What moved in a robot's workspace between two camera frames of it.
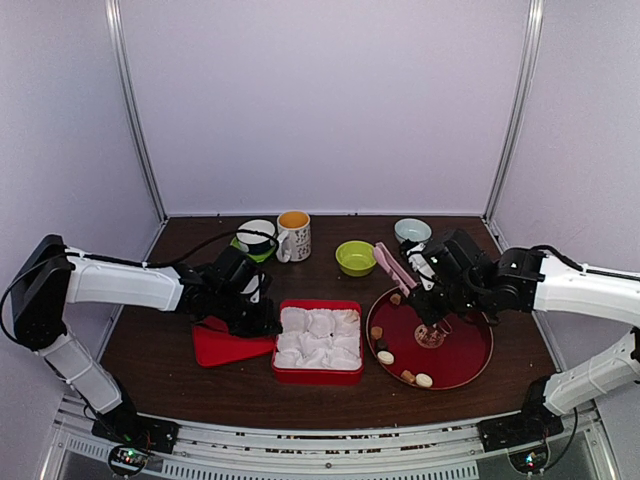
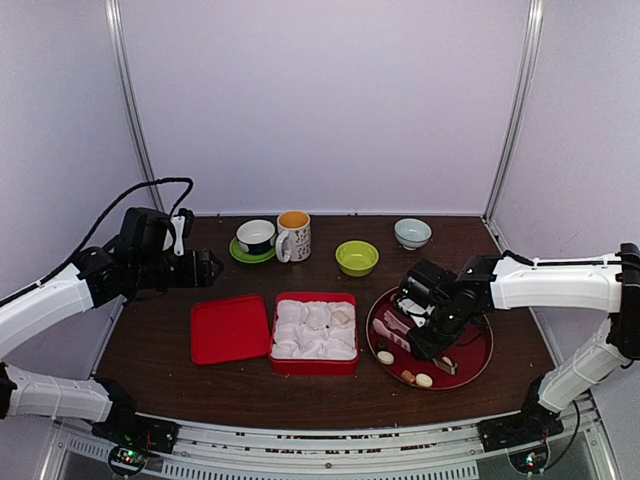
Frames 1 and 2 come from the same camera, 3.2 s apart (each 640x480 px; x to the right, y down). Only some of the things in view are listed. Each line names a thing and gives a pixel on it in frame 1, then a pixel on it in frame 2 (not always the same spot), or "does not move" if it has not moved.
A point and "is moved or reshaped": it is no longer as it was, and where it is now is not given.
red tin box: (319, 343) is moved or reshaped
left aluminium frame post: (114, 14) does not move
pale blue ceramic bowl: (414, 229) does not move
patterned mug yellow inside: (294, 243) does not move
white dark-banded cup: (254, 242) does not move
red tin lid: (214, 344) does not move
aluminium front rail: (449, 450) does not move
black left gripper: (263, 325) -> (197, 274)
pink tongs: (384, 257) -> (404, 326)
